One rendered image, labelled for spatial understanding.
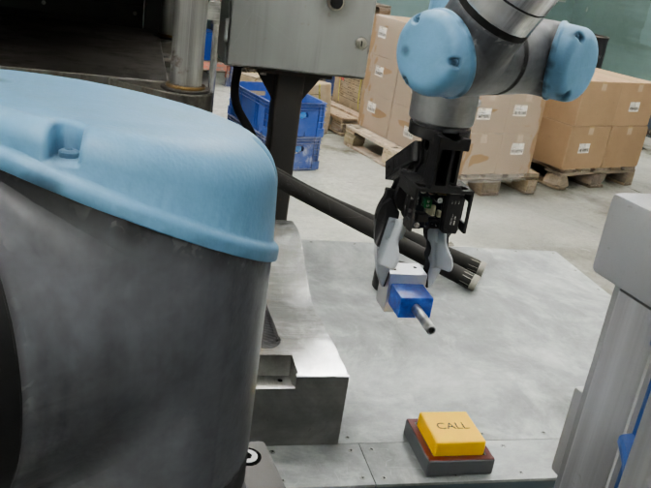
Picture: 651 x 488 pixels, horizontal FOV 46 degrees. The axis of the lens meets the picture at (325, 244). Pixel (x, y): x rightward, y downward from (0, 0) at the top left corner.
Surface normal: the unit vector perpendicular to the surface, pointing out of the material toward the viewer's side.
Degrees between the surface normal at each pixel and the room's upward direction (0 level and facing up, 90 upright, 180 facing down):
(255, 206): 87
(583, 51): 90
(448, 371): 0
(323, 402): 90
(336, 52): 90
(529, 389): 0
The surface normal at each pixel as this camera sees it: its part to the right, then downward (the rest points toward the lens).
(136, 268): 0.46, 0.24
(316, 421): 0.22, 0.38
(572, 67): 0.69, 0.35
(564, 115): -0.83, 0.10
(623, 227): -0.93, 0.01
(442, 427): 0.14, -0.92
